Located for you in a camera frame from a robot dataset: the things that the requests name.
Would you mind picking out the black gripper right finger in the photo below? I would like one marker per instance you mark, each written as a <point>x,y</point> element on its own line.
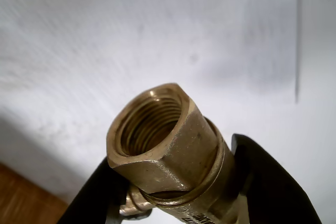
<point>278,192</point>

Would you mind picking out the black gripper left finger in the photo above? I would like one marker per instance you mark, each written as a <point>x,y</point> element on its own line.
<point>94,190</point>

